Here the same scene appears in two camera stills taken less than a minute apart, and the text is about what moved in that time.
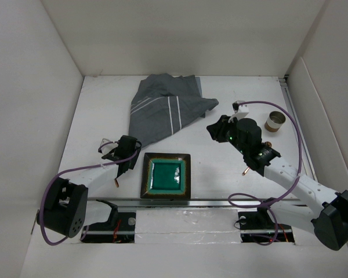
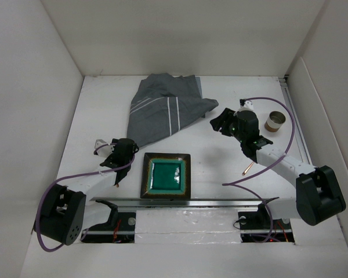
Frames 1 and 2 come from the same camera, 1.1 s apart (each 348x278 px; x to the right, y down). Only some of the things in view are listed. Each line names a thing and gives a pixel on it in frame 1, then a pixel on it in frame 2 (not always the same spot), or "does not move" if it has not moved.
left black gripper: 134,158 does not move
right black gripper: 217,129 to 227,115
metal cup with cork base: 274,121 does not move
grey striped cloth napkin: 163,103 does not move
